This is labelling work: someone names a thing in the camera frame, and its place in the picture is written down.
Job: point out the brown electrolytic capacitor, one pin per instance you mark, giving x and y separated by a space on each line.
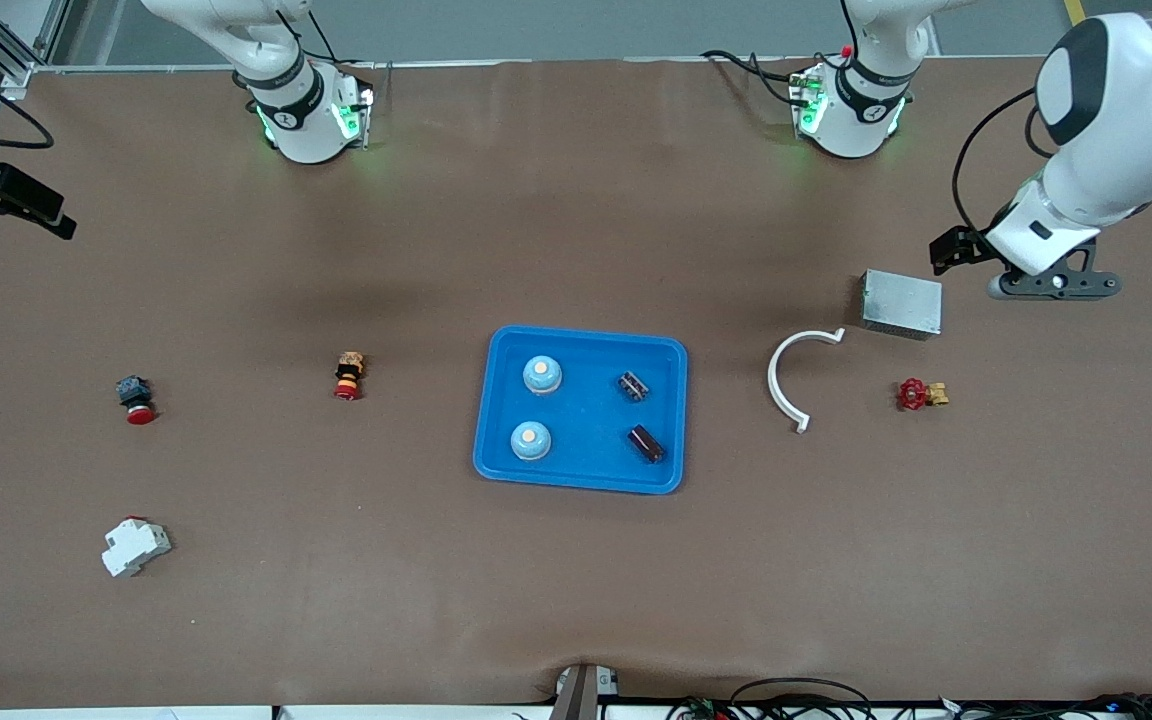
647 444

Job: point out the blue call bell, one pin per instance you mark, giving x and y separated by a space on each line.
542 376
530 441

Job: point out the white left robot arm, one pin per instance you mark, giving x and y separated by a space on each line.
851 135

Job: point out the blue plastic tray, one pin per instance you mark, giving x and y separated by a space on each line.
586 410

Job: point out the grey metal box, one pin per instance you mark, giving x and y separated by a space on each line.
901 303

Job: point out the white curved plastic clamp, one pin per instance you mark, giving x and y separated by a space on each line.
773 380

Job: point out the red mushroom emergency button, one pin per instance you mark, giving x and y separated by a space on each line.
137 405

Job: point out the white circuit breaker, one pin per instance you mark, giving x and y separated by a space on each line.
134 548

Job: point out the red yellow push button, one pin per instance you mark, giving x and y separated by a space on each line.
348 378

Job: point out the brown table mat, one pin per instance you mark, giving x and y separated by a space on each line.
576 200

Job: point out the aluminium frame post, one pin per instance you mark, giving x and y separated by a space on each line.
16 78

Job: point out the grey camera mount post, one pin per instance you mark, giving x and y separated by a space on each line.
581 695

